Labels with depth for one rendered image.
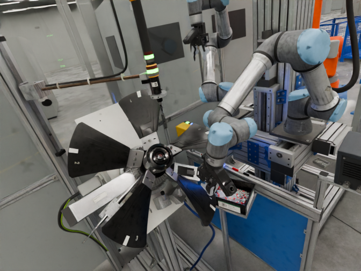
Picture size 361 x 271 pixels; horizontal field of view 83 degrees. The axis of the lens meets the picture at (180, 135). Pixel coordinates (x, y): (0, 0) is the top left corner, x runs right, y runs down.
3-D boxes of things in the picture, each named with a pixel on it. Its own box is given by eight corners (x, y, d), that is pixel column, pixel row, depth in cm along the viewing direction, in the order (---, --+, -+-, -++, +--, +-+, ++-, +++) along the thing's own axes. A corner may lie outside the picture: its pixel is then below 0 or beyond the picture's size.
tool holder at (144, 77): (143, 100, 84) (136, 76, 79) (149, 94, 90) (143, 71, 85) (164, 98, 81) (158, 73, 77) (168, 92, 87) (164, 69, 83)
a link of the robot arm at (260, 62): (263, 26, 88) (195, 118, 85) (287, 23, 79) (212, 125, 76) (272, 47, 95) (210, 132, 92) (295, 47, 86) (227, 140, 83)
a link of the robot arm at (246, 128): (236, 112, 80) (214, 120, 76) (260, 119, 71) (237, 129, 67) (236, 129, 84) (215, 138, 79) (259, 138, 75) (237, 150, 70)
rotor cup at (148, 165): (130, 165, 94) (136, 157, 83) (150, 143, 102) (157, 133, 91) (154, 185, 95) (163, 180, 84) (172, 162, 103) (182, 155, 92)
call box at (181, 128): (178, 138, 151) (175, 126, 146) (187, 133, 156) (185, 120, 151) (193, 144, 139) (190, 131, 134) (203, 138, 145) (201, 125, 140)
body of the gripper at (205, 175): (208, 168, 89) (211, 148, 81) (223, 180, 84) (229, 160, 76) (195, 177, 85) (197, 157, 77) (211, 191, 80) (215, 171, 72)
